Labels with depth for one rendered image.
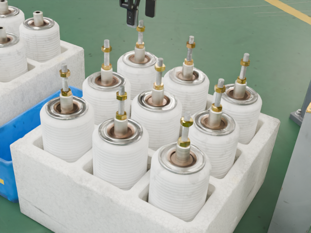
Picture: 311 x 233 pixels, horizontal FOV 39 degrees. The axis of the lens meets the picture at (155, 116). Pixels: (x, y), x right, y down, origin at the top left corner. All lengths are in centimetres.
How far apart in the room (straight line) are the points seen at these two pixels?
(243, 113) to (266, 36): 98
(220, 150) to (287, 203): 19
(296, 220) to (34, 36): 71
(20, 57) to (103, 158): 40
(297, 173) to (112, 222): 34
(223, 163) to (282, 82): 74
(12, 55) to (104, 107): 28
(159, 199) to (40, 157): 23
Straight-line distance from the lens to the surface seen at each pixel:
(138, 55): 94
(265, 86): 144
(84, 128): 78
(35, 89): 106
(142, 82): 93
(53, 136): 78
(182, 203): 69
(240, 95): 86
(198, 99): 89
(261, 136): 89
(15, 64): 104
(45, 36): 109
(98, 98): 84
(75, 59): 115
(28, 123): 105
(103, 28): 172
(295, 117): 129
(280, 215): 90
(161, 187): 68
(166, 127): 80
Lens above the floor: 70
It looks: 35 degrees down
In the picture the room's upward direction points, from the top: 4 degrees clockwise
